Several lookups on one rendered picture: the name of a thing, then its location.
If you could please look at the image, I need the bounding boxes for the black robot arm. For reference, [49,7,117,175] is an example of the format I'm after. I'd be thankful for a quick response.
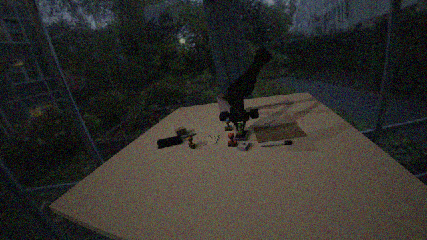
[222,47,272,123]

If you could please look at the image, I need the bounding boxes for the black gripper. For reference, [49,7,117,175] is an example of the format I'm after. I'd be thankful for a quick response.
[219,100,259,131]

